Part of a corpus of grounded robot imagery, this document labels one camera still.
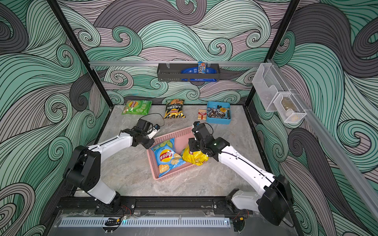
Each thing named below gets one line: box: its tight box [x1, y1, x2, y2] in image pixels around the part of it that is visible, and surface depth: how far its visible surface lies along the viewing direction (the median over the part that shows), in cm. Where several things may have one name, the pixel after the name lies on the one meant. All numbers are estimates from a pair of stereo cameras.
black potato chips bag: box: [163, 98, 186, 119], surface depth 112 cm
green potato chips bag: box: [122, 99, 153, 116], surface depth 113 cm
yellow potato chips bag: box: [181, 145, 210, 166], surface depth 81 cm
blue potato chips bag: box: [150, 137, 187, 178], surface depth 85 cm
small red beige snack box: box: [197, 108, 208, 120], surface depth 116 cm
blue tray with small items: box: [206, 100, 232, 125], surface depth 116 cm
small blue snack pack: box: [197, 60, 207, 74], surface depth 92 cm
